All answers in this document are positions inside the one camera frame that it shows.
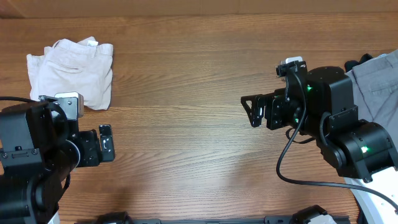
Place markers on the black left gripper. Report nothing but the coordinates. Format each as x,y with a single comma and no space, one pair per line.
93,155

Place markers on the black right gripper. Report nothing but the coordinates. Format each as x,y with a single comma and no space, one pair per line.
257,113

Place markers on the beige cargo shorts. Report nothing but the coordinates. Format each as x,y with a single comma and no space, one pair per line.
84,67

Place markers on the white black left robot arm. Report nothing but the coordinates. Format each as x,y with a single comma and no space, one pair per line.
41,145

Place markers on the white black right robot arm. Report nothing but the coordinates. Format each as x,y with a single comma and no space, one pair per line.
319,103

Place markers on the black garment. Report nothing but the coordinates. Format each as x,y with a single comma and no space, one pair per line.
352,63

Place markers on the grey shorts pile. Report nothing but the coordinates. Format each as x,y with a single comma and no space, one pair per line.
375,91

